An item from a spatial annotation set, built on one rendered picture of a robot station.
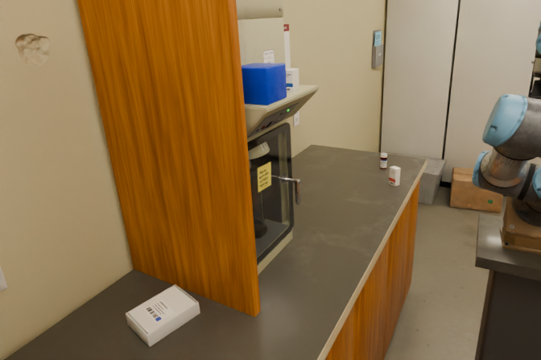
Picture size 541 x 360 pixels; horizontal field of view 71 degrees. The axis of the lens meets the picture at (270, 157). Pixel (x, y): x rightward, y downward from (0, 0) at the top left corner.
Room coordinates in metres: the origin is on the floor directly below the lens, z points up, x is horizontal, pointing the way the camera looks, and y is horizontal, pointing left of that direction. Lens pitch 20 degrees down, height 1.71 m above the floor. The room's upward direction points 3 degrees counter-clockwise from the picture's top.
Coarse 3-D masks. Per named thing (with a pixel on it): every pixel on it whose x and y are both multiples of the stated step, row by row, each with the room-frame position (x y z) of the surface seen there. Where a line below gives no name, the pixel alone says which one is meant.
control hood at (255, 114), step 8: (304, 88) 1.14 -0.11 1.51; (312, 88) 1.13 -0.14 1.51; (288, 96) 1.03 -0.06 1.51; (296, 96) 1.04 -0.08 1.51; (304, 96) 1.09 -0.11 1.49; (248, 104) 0.95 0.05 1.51; (272, 104) 0.93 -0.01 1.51; (280, 104) 0.96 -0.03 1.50; (288, 104) 1.01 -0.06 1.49; (248, 112) 0.92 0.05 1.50; (256, 112) 0.91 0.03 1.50; (264, 112) 0.90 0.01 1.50; (272, 112) 0.95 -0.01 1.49; (296, 112) 1.20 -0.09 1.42; (248, 120) 0.92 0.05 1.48; (256, 120) 0.91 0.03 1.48; (248, 128) 0.92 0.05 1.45; (248, 136) 0.96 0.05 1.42
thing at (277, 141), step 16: (288, 128) 1.20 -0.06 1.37; (256, 144) 1.04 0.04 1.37; (272, 144) 1.11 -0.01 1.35; (288, 144) 1.20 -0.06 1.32; (256, 160) 1.03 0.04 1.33; (272, 160) 1.11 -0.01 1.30; (288, 160) 1.20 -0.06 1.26; (256, 176) 1.03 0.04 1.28; (272, 176) 1.10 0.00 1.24; (288, 176) 1.19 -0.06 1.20; (256, 192) 1.02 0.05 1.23; (272, 192) 1.10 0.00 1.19; (288, 192) 1.19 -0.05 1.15; (256, 208) 1.02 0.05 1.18; (272, 208) 1.10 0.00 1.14; (288, 208) 1.18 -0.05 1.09; (256, 224) 1.01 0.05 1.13; (272, 224) 1.09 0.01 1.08; (288, 224) 1.18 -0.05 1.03; (256, 240) 1.01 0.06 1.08; (272, 240) 1.08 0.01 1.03
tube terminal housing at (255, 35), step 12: (240, 24) 1.03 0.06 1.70; (252, 24) 1.08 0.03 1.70; (264, 24) 1.13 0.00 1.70; (276, 24) 1.19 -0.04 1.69; (240, 36) 1.03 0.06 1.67; (252, 36) 1.08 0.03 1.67; (264, 36) 1.13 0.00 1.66; (276, 36) 1.19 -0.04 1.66; (240, 48) 1.02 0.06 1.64; (252, 48) 1.07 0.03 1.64; (264, 48) 1.12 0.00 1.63; (276, 48) 1.18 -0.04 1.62; (252, 60) 1.07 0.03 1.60; (276, 60) 1.18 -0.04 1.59; (264, 132) 1.10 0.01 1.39; (288, 240) 1.20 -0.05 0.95; (276, 252) 1.13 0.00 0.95; (264, 264) 1.06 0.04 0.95
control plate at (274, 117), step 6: (288, 108) 1.05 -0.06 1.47; (276, 114) 1.00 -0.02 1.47; (282, 114) 1.06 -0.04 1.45; (264, 120) 0.95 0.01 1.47; (270, 120) 1.01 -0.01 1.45; (276, 120) 1.06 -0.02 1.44; (282, 120) 1.13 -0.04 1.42; (258, 126) 0.96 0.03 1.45; (252, 132) 0.96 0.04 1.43; (258, 132) 1.01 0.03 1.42
